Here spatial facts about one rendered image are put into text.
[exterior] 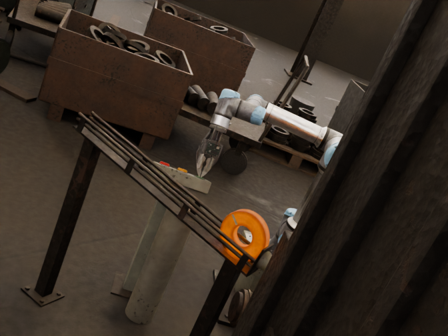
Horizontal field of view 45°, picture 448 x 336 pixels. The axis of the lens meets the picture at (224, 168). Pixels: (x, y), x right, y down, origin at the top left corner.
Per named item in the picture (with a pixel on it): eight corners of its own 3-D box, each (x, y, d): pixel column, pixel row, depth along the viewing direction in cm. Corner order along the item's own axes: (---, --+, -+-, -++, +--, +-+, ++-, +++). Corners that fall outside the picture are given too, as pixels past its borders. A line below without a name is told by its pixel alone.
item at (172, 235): (151, 328, 221) (198, 222, 203) (123, 319, 219) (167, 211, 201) (153, 309, 232) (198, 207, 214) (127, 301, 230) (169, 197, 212)
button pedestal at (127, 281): (158, 308, 234) (211, 185, 213) (104, 291, 230) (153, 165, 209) (161, 286, 249) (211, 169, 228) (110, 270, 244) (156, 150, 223)
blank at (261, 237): (231, 268, 167) (237, 265, 170) (273, 252, 159) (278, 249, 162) (212, 221, 169) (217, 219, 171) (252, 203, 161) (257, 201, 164)
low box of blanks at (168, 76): (158, 120, 457) (186, 47, 434) (163, 155, 391) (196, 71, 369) (46, 83, 429) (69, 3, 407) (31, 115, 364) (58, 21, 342)
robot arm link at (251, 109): (268, 104, 223) (243, 95, 223) (266, 111, 212) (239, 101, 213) (262, 121, 226) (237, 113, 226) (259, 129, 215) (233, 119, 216)
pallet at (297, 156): (339, 161, 564) (359, 124, 549) (353, 193, 488) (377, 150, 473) (231, 118, 551) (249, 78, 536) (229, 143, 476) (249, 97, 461)
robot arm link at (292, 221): (299, 247, 243) (359, 143, 222) (298, 265, 229) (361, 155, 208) (275, 236, 243) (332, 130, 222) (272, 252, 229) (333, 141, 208)
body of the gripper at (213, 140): (201, 153, 212) (211, 123, 212) (198, 152, 221) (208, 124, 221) (219, 159, 214) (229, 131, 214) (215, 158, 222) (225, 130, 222)
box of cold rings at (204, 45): (220, 95, 622) (245, 32, 597) (227, 117, 547) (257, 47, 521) (133, 62, 598) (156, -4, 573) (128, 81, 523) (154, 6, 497)
